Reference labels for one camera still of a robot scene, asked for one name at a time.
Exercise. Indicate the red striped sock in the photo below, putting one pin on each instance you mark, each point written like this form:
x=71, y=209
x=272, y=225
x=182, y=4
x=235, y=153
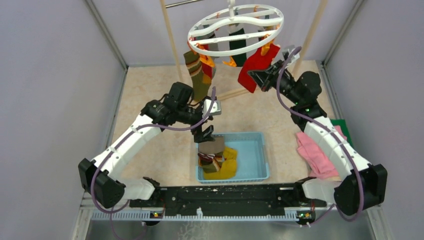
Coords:
x=208, y=65

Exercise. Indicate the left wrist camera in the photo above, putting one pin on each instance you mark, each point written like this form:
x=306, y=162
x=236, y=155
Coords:
x=211, y=108

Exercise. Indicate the brown grey sock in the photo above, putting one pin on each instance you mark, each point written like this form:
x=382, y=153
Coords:
x=212, y=147

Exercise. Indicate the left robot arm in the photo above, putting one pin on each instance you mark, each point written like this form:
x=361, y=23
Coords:
x=100, y=175

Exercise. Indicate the pink cloth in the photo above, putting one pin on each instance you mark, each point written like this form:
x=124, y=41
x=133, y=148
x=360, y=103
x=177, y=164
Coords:
x=321, y=166

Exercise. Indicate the wooden clothes rack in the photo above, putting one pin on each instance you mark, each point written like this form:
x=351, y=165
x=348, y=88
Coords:
x=240, y=91

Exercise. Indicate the orange clothes peg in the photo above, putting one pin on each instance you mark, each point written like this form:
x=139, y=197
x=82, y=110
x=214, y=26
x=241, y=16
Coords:
x=230, y=63

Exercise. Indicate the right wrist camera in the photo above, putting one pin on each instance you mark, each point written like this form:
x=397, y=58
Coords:
x=289, y=52

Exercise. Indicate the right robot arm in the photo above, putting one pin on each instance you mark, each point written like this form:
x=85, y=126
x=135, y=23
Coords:
x=363, y=185

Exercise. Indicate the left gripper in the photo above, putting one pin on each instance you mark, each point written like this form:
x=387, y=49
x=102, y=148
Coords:
x=198, y=136

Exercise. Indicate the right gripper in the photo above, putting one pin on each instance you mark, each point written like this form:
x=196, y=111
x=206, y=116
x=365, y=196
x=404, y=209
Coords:
x=262, y=77

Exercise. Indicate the yellow sock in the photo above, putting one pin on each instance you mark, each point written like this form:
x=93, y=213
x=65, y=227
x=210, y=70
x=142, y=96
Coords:
x=228, y=169

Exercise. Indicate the dark green sock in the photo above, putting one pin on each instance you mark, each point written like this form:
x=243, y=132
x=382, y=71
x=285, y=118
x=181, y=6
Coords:
x=239, y=59

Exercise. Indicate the light blue plastic basket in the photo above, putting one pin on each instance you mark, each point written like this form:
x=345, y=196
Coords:
x=252, y=160

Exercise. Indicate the green cloth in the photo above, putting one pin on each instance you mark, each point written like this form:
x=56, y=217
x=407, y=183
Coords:
x=344, y=129

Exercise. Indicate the olive striped sock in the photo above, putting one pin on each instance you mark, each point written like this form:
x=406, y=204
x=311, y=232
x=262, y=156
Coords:
x=210, y=163

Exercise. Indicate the white round sock hanger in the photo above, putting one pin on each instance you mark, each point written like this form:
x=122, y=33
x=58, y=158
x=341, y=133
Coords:
x=236, y=23

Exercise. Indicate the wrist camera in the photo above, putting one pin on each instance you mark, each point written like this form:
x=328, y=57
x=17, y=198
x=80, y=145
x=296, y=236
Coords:
x=211, y=108
x=289, y=52

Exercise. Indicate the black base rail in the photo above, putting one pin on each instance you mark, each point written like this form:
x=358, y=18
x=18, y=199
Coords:
x=246, y=200

